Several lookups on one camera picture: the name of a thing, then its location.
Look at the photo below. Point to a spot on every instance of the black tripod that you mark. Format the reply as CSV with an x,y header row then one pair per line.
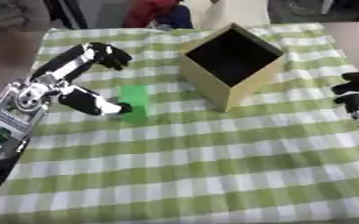
x,y
65,13

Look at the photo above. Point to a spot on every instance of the person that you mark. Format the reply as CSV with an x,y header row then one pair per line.
x,y
157,13

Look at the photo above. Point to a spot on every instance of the green rectangular block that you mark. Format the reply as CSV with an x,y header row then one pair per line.
x,y
134,102

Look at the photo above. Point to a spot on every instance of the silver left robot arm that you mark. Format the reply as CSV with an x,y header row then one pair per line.
x,y
14,113

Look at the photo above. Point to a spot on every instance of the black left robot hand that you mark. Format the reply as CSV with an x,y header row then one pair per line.
x,y
83,100

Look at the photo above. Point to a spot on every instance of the tan cardboard box black inside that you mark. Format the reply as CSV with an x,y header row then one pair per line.
x,y
231,68

